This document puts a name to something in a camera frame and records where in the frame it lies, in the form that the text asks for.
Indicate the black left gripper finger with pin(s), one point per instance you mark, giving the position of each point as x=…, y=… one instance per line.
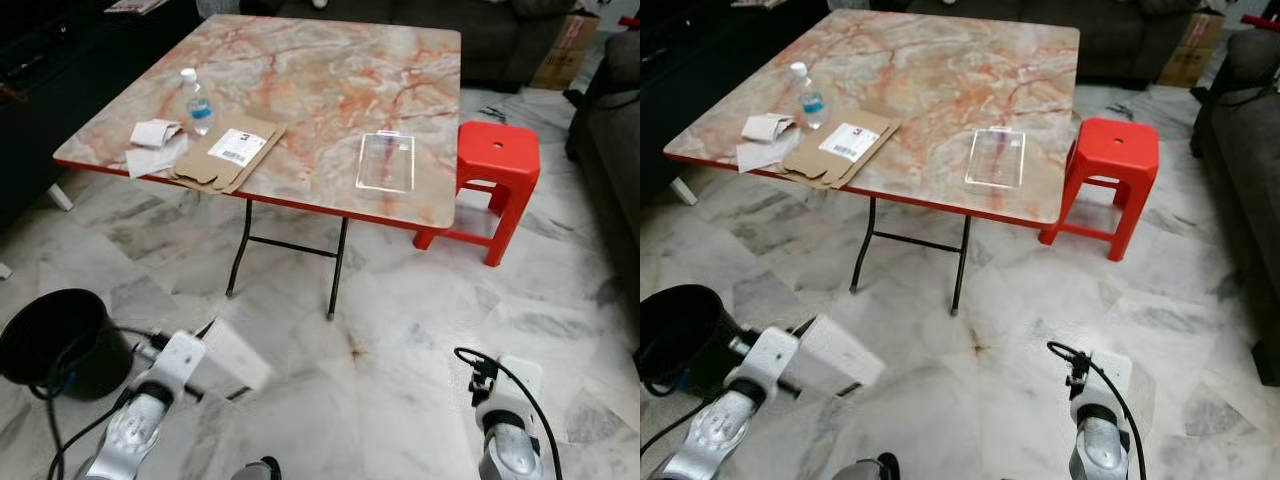
x=225, y=394
x=206, y=328
x=825, y=388
x=805, y=325

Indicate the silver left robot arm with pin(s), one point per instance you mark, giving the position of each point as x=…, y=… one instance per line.
x=715, y=430
x=125, y=435

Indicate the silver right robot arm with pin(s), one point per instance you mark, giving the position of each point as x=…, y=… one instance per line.
x=510, y=450
x=1098, y=448

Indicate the robot leg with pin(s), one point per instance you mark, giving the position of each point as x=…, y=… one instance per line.
x=865, y=468
x=258, y=470

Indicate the cardboard mailer with white label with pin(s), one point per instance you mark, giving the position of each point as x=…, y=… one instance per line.
x=215, y=165
x=825, y=160

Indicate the flat white paper sheet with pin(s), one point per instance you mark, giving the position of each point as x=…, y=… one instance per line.
x=150, y=162
x=760, y=156

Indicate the white furniture leg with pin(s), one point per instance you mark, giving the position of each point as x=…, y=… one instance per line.
x=60, y=198
x=684, y=191

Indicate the crumpled white tissue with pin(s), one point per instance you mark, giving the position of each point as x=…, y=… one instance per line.
x=155, y=133
x=765, y=127

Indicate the clear plastic water bottle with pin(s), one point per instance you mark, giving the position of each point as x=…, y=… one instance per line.
x=199, y=108
x=810, y=102

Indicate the red plastic stool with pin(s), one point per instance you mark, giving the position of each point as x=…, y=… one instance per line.
x=1115, y=150
x=498, y=155

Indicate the clear plastic tray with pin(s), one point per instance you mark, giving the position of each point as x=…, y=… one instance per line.
x=386, y=162
x=996, y=157

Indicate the dark grey armchair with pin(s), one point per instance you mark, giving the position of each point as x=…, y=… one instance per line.
x=1245, y=200
x=610, y=170

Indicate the black low cabinet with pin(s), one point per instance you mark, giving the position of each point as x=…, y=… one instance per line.
x=40, y=110
x=690, y=90

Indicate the marble top folding table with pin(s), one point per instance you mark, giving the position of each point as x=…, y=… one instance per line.
x=940, y=85
x=320, y=90

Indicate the printed magazine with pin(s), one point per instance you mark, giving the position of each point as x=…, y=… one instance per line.
x=135, y=6
x=760, y=3

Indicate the brown cardboard box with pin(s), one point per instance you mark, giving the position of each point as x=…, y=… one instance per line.
x=565, y=55
x=1192, y=50

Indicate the red object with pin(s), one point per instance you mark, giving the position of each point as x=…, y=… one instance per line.
x=1262, y=21
x=630, y=21

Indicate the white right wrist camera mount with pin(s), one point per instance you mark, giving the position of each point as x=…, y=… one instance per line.
x=515, y=385
x=1105, y=380

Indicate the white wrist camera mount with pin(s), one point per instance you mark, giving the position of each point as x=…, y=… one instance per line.
x=1105, y=380
x=180, y=360
x=515, y=385
x=768, y=355

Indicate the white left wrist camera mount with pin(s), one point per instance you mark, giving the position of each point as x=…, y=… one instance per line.
x=180, y=360
x=768, y=355

